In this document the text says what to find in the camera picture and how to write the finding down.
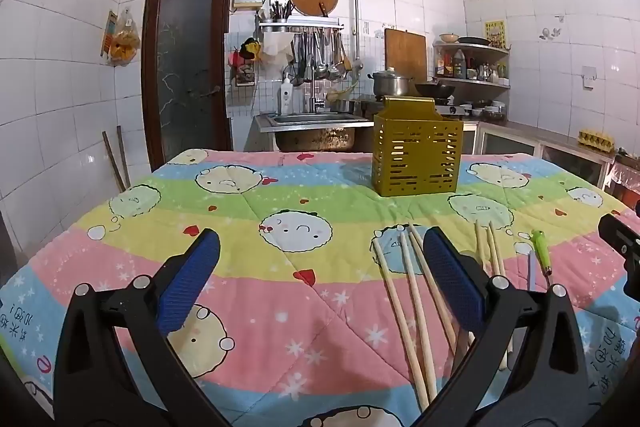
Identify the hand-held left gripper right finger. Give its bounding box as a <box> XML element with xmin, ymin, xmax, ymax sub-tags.
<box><xmin>417</xmin><ymin>227</ymin><xmax>588</xmax><ymax>427</ymax></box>

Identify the black wok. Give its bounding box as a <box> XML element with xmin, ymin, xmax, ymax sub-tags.
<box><xmin>414</xmin><ymin>79</ymin><xmax>457</xmax><ymax>100</ymax></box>

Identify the metal wall rack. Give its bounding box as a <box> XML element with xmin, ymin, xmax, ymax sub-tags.
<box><xmin>257</xmin><ymin>18</ymin><xmax>346</xmax><ymax>32</ymax></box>

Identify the yellow wall poster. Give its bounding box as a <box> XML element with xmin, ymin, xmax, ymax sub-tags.
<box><xmin>484</xmin><ymin>20</ymin><xmax>507</xmax><ymax>49</ymax></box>

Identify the kitchen counter cabinet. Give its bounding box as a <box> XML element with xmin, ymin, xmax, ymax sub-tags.
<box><xmin>462</xmin><ymin>119</ymin><xmax>616</xmax><ymax>188</ymax></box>

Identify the row of hanging ladles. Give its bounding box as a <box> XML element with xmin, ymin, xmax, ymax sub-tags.
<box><xmin>285</xmin><ymin>29</ymin><xmax>351</xmax><ymax>85</ymax></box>

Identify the colourful cartoon printed blanket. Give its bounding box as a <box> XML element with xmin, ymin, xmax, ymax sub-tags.
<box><xmin>0</xmin><ymin>148</ymin><xmax>633</xmax><ymax>427</ymax></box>

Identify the yellow perforated utensil holder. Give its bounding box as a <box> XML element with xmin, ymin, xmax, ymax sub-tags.
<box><xmin>371</xmin><ymin>97</ymin><xmax>464</xmax><ymax>196</ymax></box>

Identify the wooden stick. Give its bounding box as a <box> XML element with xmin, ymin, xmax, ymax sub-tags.
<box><xmin>102</xmin><ymin>132</ymin><xmax>126</xmax><ymax>192</ymax></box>
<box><xmin>116</xmin><ymin>126</ymin><xmax>132</xmax><ymax>188</ymax></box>

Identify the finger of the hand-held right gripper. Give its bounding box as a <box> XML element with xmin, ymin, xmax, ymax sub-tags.
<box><xmin>598</xmin><ymin>213</ymin><xmax>640</xmax><ymax>260</ymax></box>

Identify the stainless steel sink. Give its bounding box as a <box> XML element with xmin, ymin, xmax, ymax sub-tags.
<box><xmin>253</xmin><ymin>112</ymin><xmax>373</xmax><ymax>152</ymax></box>

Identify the green handled peeler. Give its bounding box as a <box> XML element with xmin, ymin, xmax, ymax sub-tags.
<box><xmin>531</xmin><ymin>229</ymin><xmax>553</xmax><ymax>278</ymax></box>

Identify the metal corner shelf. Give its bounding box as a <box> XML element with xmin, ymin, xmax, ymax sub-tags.
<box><xmin>433</xmin><ymin>42</ymin><xmax>512</xmax><ymax>108</ymax></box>

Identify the brown door with frosted glass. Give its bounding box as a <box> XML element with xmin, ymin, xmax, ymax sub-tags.
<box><xmin>141</xmin><ymin>0</ymin><xmax>234</xmax><ymax>172</ymax></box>

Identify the plastic bag of oranges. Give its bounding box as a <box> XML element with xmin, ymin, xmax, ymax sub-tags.
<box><xmin>107</xmin><ymin>8</ymin><xmax>141</xmax><ymax>66</ymax></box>

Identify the stainless steel pot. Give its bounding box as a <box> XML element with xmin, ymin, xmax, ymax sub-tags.
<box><xmin>368</xmin><ymin>68</ymin><xmax>413</xmax><ymax>96</ymax></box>

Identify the yellow egg carton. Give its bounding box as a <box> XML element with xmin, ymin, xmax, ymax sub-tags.
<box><xmin>578</xmin><ymin>129</ymin><xmax>615</xmax><ymax>151</ymax></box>

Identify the metal faucet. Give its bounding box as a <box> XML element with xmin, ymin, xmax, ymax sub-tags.
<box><xmin>307</xmin><ymin>77</ymin><xmax>326</xmax><ymax>114</ymax></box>

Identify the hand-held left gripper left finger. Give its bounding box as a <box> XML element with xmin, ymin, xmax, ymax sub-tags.
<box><xmin>52</xmin><ymin>228</ymin><xmax>223</xmax><ymax>427</ymax></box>

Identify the rectangular wooden cutting board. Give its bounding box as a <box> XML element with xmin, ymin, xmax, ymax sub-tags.
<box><xmin>384</xmin><ymin>28</ymin><xmax>427</xmax><ymax>82</ymax></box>

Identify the white hanging plastic bag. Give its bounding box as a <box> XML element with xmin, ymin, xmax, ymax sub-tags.
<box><xmin>262</xmin><ymin>32</ymin><xmax>293</xmax><ymax>58</ymax></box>

